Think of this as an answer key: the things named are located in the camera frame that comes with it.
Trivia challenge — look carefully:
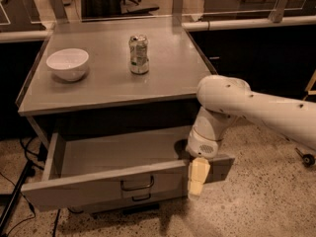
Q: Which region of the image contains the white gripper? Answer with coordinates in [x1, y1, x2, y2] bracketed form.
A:
[186, 130, 221, 199]

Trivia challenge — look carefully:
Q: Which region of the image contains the grey top drawer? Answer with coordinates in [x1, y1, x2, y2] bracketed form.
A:
[20, 125, 236, 213]

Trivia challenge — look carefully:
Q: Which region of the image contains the grey drawer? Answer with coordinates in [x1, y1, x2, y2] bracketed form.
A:
[20, 125, 236, 213]
[70, 191, 186, 214]

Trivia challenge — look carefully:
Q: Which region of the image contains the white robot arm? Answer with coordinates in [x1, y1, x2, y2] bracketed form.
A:
[186, 75, 316, 198]

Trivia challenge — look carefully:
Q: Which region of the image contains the grey bottom drawer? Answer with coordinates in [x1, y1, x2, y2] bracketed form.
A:
[70, 191, 186, 214]

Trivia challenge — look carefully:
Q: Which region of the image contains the grey metal drawer cabinet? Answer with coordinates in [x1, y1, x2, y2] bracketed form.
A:
[14, 16, 218, 215]

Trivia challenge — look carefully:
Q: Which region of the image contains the black caster wheel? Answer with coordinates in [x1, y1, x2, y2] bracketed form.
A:
[295, 148, 315, 167]

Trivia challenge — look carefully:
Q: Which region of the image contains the crushed green soda can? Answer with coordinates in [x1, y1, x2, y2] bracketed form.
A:
[128, 35, 149, 75]

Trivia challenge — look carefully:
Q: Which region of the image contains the white ceramic bowl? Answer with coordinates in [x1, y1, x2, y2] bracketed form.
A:
[46, 48, 89, 81]

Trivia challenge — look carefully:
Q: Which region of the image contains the grey background desk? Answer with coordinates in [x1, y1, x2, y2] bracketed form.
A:
[203, 0, 316, 18]

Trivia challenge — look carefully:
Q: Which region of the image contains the black tripod leg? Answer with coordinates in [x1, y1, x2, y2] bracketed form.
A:
[0, 160, 33, 236]

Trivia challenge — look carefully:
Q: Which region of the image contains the black office chair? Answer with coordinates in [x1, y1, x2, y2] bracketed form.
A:
[119, 0, 160, 15]

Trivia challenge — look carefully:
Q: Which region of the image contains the black floor cable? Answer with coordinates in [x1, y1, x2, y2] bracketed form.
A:
[0, 136, 63, 237]

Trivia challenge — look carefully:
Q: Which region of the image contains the white horizontal rail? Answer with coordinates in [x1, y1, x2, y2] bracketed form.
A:
[182, 16, 316, 32]

